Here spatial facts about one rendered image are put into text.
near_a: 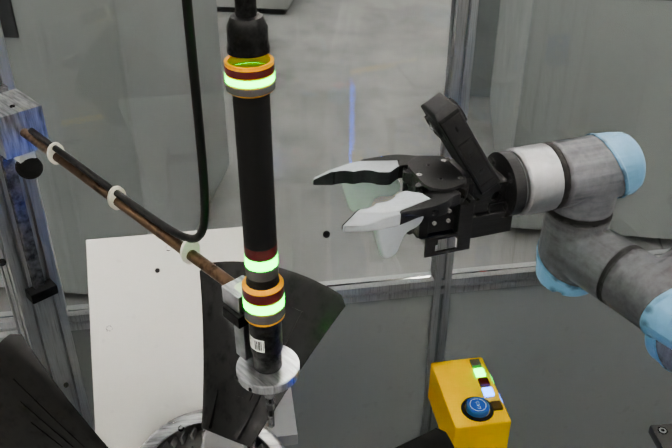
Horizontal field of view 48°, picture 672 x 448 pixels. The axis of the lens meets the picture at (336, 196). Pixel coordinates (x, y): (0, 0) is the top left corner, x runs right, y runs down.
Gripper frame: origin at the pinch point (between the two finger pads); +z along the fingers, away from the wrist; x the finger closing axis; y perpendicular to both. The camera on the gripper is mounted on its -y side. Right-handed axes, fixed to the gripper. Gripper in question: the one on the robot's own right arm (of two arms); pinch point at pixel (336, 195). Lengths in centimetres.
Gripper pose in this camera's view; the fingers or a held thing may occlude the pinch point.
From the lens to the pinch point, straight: 75.7
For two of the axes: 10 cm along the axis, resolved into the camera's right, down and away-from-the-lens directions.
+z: -9.5, 1.6, -2.8
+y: 0.0, 8.6, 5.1
